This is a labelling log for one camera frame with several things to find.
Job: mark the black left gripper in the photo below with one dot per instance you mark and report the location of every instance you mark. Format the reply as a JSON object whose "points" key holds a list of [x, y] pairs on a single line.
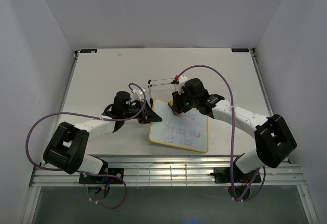
{"points": [[148, 116]]}

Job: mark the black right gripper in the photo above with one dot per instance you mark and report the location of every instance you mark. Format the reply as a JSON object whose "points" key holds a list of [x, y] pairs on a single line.
{"points": [[177, 106]]}

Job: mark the wire whiteboard stand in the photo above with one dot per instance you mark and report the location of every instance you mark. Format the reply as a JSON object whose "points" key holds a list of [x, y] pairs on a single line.
{"points": [[161, 89]]}

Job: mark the yellow framed whiteboard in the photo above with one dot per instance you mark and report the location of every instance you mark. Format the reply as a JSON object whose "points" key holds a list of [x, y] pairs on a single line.
{"points": [[188, 131]]}

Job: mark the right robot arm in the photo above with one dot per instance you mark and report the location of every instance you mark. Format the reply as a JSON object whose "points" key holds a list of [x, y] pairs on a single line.
{"points": [[274, 141]]}

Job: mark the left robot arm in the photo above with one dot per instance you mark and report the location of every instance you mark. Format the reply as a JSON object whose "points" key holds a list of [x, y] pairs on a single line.
{"points": [[66, 149]]}

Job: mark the right blue table label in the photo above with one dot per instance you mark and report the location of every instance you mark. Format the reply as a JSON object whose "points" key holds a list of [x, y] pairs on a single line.
{"points": [[240, 50]]}

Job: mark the blue table label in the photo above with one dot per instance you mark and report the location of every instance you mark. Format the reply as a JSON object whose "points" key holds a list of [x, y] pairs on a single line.
{"points": [[88, 51], [240, 50]]}

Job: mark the left blue table label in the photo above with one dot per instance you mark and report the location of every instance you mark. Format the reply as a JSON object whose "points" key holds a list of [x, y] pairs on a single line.
{"points": [[88, 51]]}

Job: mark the aluminium table frame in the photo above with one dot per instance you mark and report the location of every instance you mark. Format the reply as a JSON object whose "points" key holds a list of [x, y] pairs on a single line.
{"points": [[161, 169]]}

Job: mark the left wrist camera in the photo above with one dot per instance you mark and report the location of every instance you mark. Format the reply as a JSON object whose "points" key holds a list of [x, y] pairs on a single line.
{"points": [[138, 94]]}

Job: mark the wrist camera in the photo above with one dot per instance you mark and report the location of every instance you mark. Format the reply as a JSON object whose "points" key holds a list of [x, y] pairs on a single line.
{"points": [[179, 82], [138, 94]]}

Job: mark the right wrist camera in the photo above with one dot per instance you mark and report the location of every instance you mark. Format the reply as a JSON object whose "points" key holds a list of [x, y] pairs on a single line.
{"points": [[179, 82]]}

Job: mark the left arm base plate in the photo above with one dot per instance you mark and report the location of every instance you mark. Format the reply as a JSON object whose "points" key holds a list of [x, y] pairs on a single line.
{"points": [[113, 172]]}

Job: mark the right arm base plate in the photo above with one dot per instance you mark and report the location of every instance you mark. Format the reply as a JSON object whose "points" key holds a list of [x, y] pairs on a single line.
{"points": [[222, 175]]}

